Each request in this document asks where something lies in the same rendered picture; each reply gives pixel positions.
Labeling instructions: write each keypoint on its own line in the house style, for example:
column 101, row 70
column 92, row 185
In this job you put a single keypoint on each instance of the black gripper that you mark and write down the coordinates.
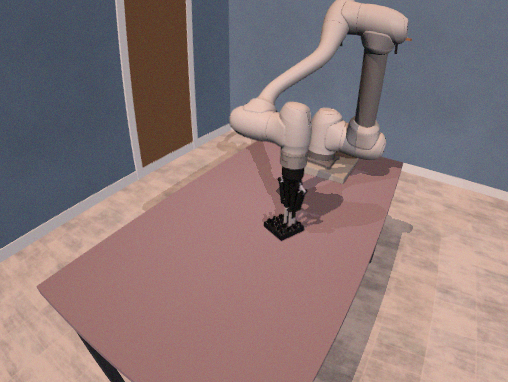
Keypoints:
column 288, row 195

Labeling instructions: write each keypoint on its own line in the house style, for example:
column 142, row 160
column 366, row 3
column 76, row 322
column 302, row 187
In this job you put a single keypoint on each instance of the black knob box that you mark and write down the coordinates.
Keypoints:
column 284, row 231

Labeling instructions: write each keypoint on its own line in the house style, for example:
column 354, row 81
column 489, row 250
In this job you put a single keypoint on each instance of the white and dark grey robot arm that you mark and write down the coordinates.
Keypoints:
column 293, row 129

